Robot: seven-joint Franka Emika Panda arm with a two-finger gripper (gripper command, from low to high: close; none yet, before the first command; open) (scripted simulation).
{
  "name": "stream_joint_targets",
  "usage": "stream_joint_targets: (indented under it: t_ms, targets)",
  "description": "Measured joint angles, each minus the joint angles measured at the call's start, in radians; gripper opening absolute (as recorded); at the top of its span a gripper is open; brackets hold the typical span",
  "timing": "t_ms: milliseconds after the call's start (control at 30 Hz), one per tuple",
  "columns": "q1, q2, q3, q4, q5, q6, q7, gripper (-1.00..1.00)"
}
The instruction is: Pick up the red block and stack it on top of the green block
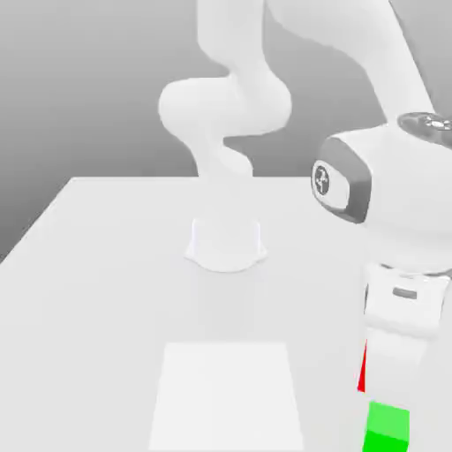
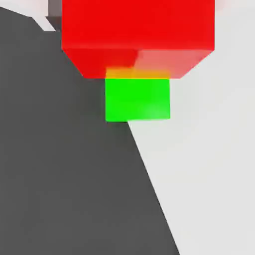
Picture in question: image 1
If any small red cube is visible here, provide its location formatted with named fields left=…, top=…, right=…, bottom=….
left=356, top=337, right=368, bottom=394

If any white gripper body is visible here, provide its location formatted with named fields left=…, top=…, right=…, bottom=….
left=364, top=263, right=452, bottom=339

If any small green cube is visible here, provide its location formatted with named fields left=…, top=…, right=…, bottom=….
left=362, top=400, right=411, bottom=452

